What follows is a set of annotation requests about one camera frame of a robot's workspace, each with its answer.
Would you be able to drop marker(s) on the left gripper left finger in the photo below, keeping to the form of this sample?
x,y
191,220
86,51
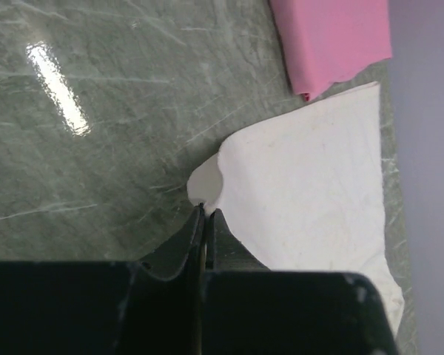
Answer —
x,y
114,307

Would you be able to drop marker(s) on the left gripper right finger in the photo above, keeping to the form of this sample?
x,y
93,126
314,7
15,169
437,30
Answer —
x,y
288,312

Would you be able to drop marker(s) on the white t shirt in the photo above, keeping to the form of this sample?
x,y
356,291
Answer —
x,y
304,191

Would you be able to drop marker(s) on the folded pink t shirt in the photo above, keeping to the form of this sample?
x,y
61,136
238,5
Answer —
x,y
329,42

